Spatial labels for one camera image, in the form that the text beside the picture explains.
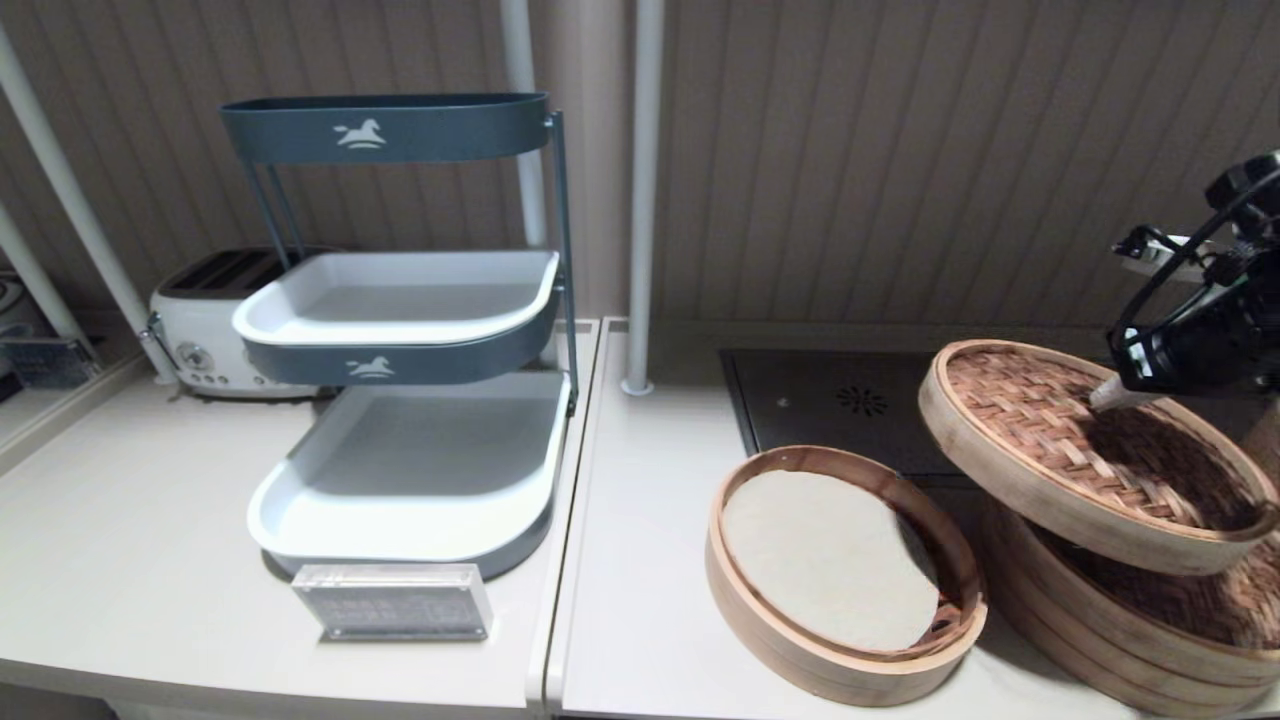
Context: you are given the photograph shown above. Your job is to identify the stacked bamboo steamers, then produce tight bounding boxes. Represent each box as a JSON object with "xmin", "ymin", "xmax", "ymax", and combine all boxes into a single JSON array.
[{"xmin": 1240, "ymin": 395, "xmax": 1280, "ymax": 491}]

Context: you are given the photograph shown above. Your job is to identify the short slanted white pole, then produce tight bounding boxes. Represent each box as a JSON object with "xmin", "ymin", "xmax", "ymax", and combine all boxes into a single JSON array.
[{"xmin": 0, "ymin": 205, "xmax": 96, "ymax": 351}]

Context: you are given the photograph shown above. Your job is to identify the woven bamboo steamer lid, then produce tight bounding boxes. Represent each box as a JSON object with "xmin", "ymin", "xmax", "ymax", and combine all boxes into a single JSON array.
[{"xmin": 918, "ymin": 340, "xmax": 1280, "ymax": 578}]

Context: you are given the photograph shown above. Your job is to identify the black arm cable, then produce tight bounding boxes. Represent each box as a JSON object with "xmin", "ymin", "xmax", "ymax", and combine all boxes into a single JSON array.
[{"xmin": 1108, "ymin": 170, "xmax": 1280, "ymax": 346}]

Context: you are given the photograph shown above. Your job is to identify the round mesh steamer liner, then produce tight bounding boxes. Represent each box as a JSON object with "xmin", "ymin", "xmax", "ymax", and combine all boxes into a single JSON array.
[{"xmin": 720, "ymin": 470, "xmax": 941, "ymax": 653}]

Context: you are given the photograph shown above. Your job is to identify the white upright support pole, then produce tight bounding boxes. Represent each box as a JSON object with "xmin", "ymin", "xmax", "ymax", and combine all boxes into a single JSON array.
[
  {"xmin": 620, "ymin": 0, "xmax": 666, "ymax": 396},
  {"xmin": 500, "ymin": 0, "xmax": 561, "ymax": 369}
]

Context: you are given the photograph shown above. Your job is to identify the clear acrylic warning sign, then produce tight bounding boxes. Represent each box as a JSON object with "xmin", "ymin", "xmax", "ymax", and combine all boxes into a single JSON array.
[{"xmin": 292, "ymin": 563, "xmax": 494, "ymax": 642}]

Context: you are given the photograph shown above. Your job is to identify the grey three-tier tray rack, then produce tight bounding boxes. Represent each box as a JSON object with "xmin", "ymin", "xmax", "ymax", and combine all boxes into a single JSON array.
[{"xmin": 220, "ymin": 93, "xmax": 581, "ymax": 581}]

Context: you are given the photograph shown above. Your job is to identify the bamboo steamer basket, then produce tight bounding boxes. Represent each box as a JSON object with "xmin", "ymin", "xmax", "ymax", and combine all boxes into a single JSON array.
[
  {"xmin": 990, "ymin": 580, "xmax": 1276, "ymax": 719},
  {"xmin": 705, "ymin": 445, "xmax": 988, "ymax": 709}
]

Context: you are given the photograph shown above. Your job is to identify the long slanted white pole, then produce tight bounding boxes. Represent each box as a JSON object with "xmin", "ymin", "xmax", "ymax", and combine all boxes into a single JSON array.
[{"xmin": 0, "ymin": 25, "xmax": 179, "ymax": 386}]

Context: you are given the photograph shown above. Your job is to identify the white retro toaster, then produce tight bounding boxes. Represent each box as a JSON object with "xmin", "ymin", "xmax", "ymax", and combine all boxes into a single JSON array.
[{"xmin": 148, "ymin": 248, "xmax": 331, "ymax": 401}]

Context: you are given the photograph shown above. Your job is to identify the right wrist camera assembly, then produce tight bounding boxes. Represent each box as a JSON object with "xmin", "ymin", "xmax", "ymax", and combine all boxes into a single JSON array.
[{"xmin": 1112, "ymin": 150, "xmax": 1280, "ymax": 286}]

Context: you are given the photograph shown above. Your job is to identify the white round appliance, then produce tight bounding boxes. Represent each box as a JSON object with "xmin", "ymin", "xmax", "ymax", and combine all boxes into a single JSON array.
[{"xmin": 0, "ymin": 276, "xmax": 41, "ymax": 339}]

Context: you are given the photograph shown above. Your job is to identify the right bamboo steamer with lid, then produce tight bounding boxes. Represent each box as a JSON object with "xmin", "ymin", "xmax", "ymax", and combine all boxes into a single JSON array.
[{"xmin": 985, "ymin": 500, "xmax": 1280, "ymax": 691}]

